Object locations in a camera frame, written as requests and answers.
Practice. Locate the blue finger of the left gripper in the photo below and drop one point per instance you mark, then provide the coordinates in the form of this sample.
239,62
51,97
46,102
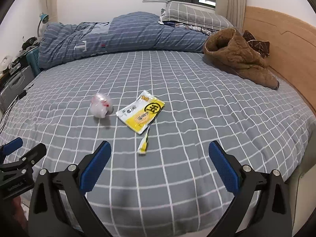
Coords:
12,146

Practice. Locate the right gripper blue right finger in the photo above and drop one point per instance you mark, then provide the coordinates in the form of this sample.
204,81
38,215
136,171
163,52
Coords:
227,167

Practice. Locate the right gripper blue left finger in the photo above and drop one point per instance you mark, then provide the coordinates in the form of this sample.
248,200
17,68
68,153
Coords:
92,165

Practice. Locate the clear bag with red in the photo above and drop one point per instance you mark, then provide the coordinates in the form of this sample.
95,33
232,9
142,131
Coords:
101,105

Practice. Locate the person's left hand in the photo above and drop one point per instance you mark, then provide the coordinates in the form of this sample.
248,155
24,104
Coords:
16,211

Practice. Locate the torn yellow wrapper strip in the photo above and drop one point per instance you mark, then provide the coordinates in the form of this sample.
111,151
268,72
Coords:
142,148

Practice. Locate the grey hard suitcase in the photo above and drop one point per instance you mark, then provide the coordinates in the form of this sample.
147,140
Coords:
15,85

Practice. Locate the yellow snack wrapper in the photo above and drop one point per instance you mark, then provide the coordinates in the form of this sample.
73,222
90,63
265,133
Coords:
140,113

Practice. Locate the grey checked bed sheet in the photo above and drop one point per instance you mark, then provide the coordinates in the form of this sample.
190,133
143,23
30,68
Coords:
174,188

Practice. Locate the teal plastic crate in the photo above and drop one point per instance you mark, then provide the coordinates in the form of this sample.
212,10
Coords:
33,60

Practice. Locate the brown fleece jacket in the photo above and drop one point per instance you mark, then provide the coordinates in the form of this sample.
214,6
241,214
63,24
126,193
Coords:
228,51

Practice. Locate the blue desk lamp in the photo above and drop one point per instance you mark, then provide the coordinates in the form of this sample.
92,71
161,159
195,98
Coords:
44,18

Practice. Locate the wooden headboard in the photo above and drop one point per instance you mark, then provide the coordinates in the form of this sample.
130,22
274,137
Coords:
292,48

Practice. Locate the blue striped duvet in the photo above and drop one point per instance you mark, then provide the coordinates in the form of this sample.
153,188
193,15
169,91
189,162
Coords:
129,32

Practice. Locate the grey checked pillow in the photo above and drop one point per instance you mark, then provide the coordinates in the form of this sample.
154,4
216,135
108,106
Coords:
181,13

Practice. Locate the beige curtain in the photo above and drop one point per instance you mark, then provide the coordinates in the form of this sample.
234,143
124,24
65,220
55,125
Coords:
233,10

